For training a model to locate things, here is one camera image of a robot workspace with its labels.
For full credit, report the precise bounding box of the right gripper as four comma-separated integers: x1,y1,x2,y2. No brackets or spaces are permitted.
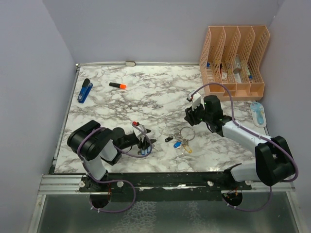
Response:
185,100,212,126

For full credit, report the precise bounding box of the keyring with key bunch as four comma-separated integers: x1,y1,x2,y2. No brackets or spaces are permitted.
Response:
164,126,196,154

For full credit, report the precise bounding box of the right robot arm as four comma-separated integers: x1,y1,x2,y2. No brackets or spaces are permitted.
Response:
184,93,296,190

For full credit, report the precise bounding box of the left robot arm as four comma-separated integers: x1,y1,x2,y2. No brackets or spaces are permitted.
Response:
67,120,156,192

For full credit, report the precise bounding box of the orange black highlighter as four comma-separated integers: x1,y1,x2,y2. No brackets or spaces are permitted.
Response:
109,82,126,89

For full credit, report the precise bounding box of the blue packaged item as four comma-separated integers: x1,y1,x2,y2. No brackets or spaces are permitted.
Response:
250,102,267,128

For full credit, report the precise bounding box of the black mounting plate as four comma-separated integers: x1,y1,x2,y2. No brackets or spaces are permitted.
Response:
79,172,251,202

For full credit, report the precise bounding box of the peach desk file organizer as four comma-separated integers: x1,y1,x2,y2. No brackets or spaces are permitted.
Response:
199,26,270,101

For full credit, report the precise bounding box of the white edge clip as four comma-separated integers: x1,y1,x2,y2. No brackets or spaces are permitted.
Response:
125,61,136,67

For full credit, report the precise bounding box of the blue stapler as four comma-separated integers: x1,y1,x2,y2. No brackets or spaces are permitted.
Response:
77,78,93,103

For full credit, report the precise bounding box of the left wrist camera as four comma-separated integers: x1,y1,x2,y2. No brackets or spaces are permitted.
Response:
132,121,146,137

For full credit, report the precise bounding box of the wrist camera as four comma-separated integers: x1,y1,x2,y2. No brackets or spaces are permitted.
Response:
132,121,146,137
187,93,202,111

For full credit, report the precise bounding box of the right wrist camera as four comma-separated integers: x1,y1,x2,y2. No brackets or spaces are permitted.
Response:
187,93,202,111

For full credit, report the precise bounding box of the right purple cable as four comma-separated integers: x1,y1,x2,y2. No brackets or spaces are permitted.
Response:
189,83,299,212

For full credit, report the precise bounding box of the purple cable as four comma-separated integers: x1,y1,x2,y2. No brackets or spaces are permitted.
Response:
189,83,299,212
77,127,154,214

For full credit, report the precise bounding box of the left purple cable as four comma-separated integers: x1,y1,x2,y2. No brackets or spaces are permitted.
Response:
77,127,154,214

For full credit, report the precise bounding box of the aluminium rail base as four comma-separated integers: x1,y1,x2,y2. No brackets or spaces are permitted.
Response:
38,171,296,195

